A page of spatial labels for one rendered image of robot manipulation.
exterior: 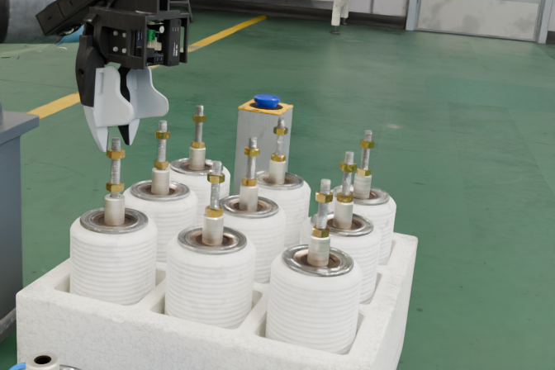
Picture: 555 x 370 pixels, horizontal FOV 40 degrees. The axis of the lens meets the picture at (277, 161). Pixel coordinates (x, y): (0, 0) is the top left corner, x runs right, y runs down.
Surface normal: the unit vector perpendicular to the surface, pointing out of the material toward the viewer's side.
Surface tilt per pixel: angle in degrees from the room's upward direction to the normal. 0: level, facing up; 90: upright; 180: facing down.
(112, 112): 85
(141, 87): 95
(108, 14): 90
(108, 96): 85
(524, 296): 0
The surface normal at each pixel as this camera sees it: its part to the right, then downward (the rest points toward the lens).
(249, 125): -0.29, 0.25
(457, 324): 0.08, -0.95
